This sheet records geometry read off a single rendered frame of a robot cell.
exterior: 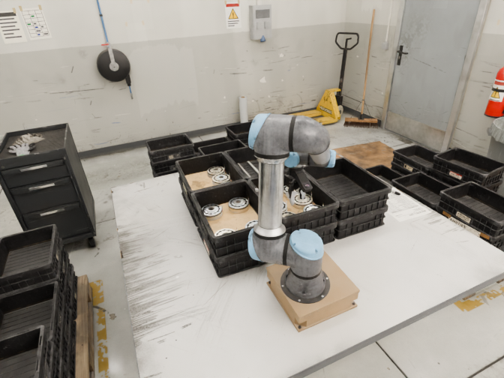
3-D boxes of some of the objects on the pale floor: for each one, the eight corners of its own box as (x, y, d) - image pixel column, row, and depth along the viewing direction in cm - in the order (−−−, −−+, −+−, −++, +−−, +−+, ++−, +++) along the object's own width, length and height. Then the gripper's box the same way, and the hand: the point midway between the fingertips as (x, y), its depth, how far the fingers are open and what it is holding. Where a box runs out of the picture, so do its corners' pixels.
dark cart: (100, 248, 275) (64, 148, 229) (40, 265, 260) (-12, 161, 215) (97, 211, 323) (67, 122, 277) (46, 224, 308) (5, 132, 262)
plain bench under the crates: (475, 360, 180) (523, 263, 144) (186, 532, 127) (148, 446, 92) (312, 211, 307) (316, 140, 272) (134, 266, 255) (110, 187, 219)
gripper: (300, 158, 164) (298, 195, 175) (280, 163, 159) (280, 201, 170) (310, 165, 157) (308, 202, 168) (289, 171, 153) (289, 209, 164)
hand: (297, 202), depth 166 cm, fingers open, 4 cm apart
